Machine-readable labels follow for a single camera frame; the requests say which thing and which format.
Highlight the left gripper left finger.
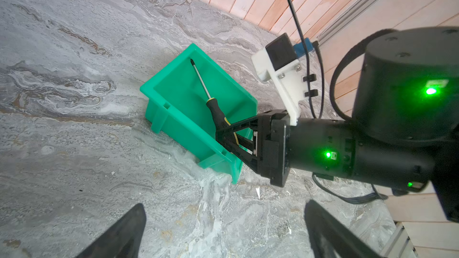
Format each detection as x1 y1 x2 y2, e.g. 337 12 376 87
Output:
76 203 147 258

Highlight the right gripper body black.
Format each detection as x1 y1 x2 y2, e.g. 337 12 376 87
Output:
252 110 290 187

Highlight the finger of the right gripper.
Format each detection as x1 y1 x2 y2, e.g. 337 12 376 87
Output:
216 114 265 143
218 139 259 174

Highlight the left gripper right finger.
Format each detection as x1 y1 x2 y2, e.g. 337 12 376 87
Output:
304 200 379 258

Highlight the black yellow screwdriver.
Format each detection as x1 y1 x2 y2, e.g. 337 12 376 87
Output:
190 59 231 131

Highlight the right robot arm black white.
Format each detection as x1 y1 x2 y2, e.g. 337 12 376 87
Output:
216 26 459 222

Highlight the green plastic bin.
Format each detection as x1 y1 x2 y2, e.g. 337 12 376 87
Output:
140 44 258 184

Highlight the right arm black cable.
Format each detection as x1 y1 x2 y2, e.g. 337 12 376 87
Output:
282 0 388 205

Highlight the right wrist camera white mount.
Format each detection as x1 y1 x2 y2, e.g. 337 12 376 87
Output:
251 33 318 126

